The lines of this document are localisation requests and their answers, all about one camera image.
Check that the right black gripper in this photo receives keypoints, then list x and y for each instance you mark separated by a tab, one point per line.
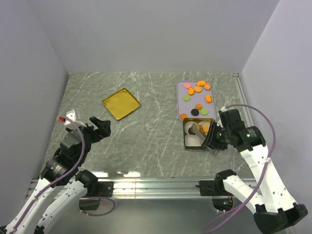
210	140

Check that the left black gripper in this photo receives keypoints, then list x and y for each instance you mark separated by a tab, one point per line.
103	130

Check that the orange round dotted cookie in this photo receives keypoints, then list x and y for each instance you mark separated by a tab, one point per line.
205	128

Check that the metal tongs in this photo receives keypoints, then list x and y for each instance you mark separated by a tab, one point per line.
204	140

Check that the gold cookie tin base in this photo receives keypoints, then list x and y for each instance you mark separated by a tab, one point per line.
196	120

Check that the lavender plastic tray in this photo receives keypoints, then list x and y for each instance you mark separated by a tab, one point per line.
187	106

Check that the orange pumpkin cookie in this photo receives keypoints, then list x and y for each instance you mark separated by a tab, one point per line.
191	91
208	98

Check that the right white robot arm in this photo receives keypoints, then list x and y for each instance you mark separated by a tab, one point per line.
273	207

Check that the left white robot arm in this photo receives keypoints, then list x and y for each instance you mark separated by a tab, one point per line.
61	183

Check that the white paper cup back-right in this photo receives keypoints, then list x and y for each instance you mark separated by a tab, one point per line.
204	122

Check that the white paper cup front-left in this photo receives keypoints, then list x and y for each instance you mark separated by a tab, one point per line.
192	141

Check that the green round cookie right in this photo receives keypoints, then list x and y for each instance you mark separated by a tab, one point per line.
204	111

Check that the green round cookie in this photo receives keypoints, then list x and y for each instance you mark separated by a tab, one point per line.
186	97
204	111

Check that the gold tin lid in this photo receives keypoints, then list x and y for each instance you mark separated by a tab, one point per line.
121	103

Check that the black sandwich cookie on tray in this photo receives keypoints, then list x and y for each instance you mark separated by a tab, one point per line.
194	112

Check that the orange swirl cookie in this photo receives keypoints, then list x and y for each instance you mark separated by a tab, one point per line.
198	106

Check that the orange chocolate chip cookie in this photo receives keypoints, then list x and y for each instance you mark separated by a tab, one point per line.
183	116

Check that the green round cookie left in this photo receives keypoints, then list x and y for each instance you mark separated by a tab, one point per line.
186	97

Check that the orange round cookie top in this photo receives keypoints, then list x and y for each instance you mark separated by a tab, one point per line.
197	89

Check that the orange fish cookie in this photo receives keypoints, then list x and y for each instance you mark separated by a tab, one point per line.
201	83

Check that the pink round cookie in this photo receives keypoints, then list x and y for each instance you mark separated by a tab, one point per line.
187	85

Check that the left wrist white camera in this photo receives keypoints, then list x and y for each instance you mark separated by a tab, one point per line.
74	116

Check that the aluminium rail frame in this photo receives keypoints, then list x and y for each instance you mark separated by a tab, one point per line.
155	179

